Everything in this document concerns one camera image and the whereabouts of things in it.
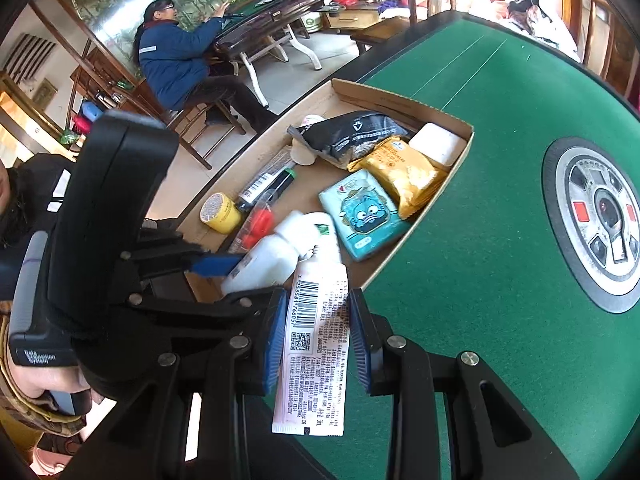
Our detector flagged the wooden side table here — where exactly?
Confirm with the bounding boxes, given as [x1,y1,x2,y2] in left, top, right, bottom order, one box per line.
[320,2,386,31]

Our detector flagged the black snack bag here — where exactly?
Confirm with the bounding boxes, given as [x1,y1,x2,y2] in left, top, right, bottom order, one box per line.
[287,110,418,170]

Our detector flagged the light blue tissue pack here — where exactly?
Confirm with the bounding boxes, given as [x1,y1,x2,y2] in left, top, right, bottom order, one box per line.
[318,169,412,262]

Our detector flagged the white bottle with green label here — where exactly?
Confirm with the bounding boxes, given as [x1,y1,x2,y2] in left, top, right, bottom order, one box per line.
[274,211,343,266]

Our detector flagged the silver hand cream tube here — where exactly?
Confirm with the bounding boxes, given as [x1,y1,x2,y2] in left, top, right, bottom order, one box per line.
[236,147,293,201]

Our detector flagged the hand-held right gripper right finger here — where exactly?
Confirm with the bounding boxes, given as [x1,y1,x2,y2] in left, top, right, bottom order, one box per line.
[348,287,581,480]

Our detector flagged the white bottle with white cap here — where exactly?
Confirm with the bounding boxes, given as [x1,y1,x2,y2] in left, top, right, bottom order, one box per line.
[220,210,306,301]

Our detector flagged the clear plastic blister pack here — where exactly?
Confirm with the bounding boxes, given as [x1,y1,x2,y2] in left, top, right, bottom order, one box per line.
[227,199,278,256]

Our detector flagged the person's left hand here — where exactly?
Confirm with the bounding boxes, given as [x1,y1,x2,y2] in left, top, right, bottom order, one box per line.
[7,355,106,408]

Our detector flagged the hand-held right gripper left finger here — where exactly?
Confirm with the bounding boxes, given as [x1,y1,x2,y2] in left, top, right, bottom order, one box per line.
[65,290,290,480]

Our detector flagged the wooden bench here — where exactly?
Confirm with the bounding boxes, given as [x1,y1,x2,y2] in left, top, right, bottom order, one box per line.
[350,15,416,53]

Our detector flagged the white charger adapter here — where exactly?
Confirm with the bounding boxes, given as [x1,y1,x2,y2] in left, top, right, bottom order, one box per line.
[409,122,468,166]

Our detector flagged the round table control panel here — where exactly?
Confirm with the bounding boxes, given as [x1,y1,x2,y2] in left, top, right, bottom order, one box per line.
[541,136,640,315]

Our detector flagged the pile of clothes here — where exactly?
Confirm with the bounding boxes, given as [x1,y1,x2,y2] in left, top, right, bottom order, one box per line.
[495,0,586,61]

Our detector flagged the yellow jar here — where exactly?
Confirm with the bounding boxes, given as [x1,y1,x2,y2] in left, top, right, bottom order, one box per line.
[200,191,242,234]

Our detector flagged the shallow cardboard box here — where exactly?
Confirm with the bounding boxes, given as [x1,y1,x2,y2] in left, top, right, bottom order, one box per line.
[182,78,475,306]

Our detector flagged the white and green bucket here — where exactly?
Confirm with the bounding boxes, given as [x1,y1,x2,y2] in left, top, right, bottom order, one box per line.
[300,12,326,36]

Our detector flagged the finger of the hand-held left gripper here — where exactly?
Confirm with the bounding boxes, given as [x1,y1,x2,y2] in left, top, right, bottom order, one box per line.
[125,287,273,335]
[135,245,246,281]

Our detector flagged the black pen with green caps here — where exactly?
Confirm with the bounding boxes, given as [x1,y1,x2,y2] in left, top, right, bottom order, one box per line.
[237,167,298,211]

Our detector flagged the dark mahjong table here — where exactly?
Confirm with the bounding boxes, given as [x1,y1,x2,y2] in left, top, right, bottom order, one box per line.
[212,0,326,106]

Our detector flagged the yellow snack packet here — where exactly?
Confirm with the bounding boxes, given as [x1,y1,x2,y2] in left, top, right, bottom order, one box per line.
[347,136,448,221]

